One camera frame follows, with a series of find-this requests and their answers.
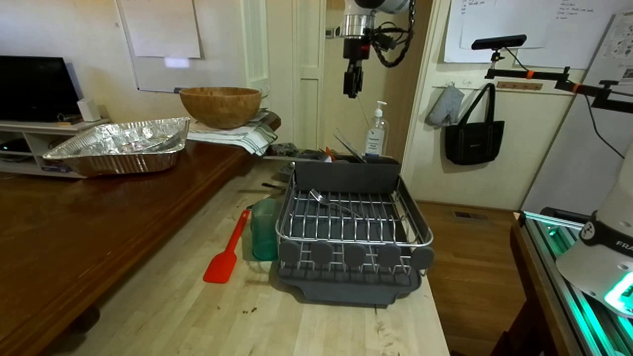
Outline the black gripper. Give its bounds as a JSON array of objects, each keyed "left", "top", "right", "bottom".
[{"left": 339, "top": 7, "right": 374, "bottom": 98}]

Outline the silver fork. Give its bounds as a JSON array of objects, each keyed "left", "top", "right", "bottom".
[{"left": 309, "top": 189, "right": 359, "bottom": 217}]

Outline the grey oven mitt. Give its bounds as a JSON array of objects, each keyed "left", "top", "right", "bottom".
[{"left": 428, "top": 84, "right": 465, "bottom": 126}]

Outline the black tote bag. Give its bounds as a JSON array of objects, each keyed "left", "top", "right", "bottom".
[{"left": 444, "top": 82, "right": 505, "bottom": 165}]

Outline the clear soap pump bottle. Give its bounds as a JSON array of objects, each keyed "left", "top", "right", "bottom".
[{"left": 366, "top": 100, "right": 386, "bottom": 155}]

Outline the wooden bowl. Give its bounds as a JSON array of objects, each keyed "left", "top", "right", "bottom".
[{"left": 179, "top": 86, "right": 262, "bottom": 128}]

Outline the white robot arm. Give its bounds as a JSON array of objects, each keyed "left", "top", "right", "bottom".
[{"left": 339, "top": 0, "right": 633, "bottom": 318}]

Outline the green sponge container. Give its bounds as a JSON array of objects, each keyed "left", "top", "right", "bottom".
[{"left": 252, "top": 197, "right": 279, "bottom": 260}]

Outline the aluminium foil tray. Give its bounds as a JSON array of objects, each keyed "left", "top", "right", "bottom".
[{"left": 44, "top": 116, "right": 190, "bottom": 177}]

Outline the black monitor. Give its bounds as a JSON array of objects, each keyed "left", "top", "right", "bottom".
[{"left": 0, "top": 55, "right": 80, "bottom": 122}]

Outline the grey dish drying rack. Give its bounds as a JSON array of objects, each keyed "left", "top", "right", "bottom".
[{"left": 273, "top": 157, "right": 436, "bottom": 306}]

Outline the green striped dish towel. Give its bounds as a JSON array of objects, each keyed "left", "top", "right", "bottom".
[{"left": 188, "top": 114, "right": 277, "bottom": 155}]

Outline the red silicone spatula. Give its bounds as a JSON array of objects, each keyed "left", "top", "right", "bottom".
[{"left": 204, "top": 209, "right": 250, "bottom": 282}]

